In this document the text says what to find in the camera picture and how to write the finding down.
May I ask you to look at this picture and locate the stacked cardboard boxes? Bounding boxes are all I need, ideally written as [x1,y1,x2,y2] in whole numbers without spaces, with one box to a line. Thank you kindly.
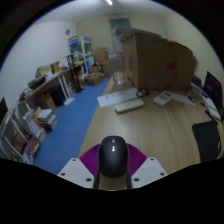
[84,46,113,87]

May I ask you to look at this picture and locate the shelf unit with books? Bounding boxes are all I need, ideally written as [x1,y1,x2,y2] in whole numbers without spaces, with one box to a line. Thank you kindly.
[0,101,48,165]

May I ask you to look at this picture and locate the stack of papers on floor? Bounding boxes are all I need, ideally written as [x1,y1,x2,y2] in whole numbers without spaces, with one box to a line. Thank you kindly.
[35,107,59,133]

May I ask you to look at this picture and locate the black computer mouse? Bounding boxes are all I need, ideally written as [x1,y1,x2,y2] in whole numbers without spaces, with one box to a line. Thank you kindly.
[98,135,130,179]

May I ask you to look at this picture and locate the black mouse pad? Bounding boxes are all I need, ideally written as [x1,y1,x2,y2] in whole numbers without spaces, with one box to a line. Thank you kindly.
[191,120,223,164]

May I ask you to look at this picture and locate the large taped cardboard box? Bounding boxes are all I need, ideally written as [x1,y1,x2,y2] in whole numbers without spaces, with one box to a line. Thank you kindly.
[114,27,196,93]

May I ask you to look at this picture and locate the cluttered wooden side desk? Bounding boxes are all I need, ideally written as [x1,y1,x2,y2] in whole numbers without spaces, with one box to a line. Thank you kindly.
[19,60,85,112]

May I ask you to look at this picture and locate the white and blue shelf unit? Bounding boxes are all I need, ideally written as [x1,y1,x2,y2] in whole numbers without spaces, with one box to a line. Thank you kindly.
[67,35,95,76]

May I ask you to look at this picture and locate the small black gadget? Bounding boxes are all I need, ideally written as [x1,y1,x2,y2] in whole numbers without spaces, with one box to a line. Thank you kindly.
[136,88,150,99]

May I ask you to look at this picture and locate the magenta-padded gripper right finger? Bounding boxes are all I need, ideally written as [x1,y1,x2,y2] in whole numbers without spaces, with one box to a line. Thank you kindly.
[126,143,168,190]

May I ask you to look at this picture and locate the clear plastic jar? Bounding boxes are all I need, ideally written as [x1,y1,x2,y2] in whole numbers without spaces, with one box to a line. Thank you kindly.
[109,51,128,86]

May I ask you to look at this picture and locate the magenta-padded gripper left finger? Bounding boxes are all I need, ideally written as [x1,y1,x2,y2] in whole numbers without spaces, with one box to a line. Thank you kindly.
[57,143,102,190]

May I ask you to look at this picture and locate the white remote control with buttons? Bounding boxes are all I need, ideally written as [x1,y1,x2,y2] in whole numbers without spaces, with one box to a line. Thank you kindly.
[152,90,174,108]

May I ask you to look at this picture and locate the plain white remote control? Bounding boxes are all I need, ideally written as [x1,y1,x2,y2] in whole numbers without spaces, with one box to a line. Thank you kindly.
[114,98,146,114]

